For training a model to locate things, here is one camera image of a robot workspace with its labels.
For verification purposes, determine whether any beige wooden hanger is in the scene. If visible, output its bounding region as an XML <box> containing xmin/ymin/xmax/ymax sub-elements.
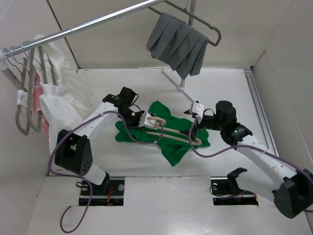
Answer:
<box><xmin>146</xmin><ymin>119</ymin><xmax>189</xmax><ymax>143</ymax></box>

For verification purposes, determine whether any green t shirt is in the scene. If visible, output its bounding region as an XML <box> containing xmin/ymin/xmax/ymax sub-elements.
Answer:
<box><xmin>115</xmin><ymin>100</ymin><xmax>211</xmax><ymax>167</ymax></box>

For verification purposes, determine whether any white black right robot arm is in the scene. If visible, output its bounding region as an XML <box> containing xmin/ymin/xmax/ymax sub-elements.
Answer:
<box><xmin>185</xmin><ymin>100</ymin><xmax>313</xmax><ymax>218</ymax></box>

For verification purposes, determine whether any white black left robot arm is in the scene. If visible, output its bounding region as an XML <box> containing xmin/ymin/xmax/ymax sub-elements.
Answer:
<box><xmin>54</xmin><ymin>87</ymin><xmax>144</xmax><ymax>194</ymax></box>

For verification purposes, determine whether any grey cloth on hanger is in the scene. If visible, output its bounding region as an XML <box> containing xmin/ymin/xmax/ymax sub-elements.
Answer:
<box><xmin>148</xmin><ymin>25</ymin><xmax>209</xmax><ymax>79</ymax></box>

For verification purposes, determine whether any grey plastic hanger with cloth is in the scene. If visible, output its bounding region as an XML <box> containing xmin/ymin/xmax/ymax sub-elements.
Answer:
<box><xmin>146</xmin><ymin>0</ymin><xmax>222</xmax><ymax>50</ymax></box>

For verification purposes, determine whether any grey empty hanger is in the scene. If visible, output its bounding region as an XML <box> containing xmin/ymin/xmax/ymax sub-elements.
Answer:
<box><xmin>2</xmin><ymin>48</ymin><xmax>30</xmax><ymax>136</ymax></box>

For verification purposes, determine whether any grey hanger with white garment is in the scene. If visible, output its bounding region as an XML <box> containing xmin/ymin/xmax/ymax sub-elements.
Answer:
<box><xmin>38</xmin><ymin>47</ymin><xmax>57</xmax><ymax>86</ymax></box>

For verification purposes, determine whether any grey hanger with pink garment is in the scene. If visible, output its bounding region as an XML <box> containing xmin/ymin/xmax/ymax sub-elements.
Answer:
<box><xmin>25</xmin><ymin>49</ymin><xmax>42</xmax><ymax>133</ymax></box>

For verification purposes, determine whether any white clothes rack base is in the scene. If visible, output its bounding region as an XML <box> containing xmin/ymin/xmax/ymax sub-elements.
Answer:
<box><xmin>162</xmin><ymin>68</ymin><xmax>196</xmax><ymax>102</ymax></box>

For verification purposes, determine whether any white garment on rack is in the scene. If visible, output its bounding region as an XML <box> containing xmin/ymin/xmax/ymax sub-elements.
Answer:
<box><xmin>31</xmin><ymin>34</ymin><xmax>98</xmax><ymax>152</ymax></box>

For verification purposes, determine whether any pink garment on rack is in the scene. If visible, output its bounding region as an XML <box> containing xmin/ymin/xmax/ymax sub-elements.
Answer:
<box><xmin>33</xmin><ymin>73</ymin><xmax>49</xmax><ymax>140</ymax></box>

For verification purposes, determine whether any silver clothes rack pole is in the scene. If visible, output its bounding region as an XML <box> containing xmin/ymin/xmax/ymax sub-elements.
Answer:
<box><xmin>178</xmin><ymin>0</ymin><xmax>197</xmax><ymax>92</ymax></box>

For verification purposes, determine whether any silver horizontal rack bar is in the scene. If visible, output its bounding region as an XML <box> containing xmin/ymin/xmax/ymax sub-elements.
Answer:
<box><xmin>0</xmin><ymin>0</ymin><xmax>164</xmax><ymax>64</ymax></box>

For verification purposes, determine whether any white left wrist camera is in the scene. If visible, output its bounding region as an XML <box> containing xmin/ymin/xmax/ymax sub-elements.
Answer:
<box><xmin>138</xmin><ymin>111</ymin><xmax>163</xmax><ymax>130</ymax></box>

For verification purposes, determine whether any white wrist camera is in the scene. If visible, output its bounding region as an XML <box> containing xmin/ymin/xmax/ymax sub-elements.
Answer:
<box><xmin>189</xmin><ymin>101</ymin><xmax>204</xmax><ymax>121</ymax></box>
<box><xmin>138</xmin><ymin>111</ymin><xmax>163</xmax><ymax>130</ymax></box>

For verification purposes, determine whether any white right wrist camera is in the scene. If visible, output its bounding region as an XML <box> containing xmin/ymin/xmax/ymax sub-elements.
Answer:
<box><xmin>189</xmin><ymin>101</ymin><xmax>204</xmax><ymax>121</ymax></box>

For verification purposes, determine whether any aluminium rail right side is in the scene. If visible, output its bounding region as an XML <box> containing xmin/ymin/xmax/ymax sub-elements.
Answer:
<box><xmin>244</xmin><ymin>69</ymin><xmax>279</xmax><ymax>156</ymax></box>

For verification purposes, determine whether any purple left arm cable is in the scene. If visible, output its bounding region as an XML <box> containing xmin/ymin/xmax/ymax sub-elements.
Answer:
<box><xmin>47</xmin><ymin>111</ymin><xmax>164</xmax><ymax>233</ymax></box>

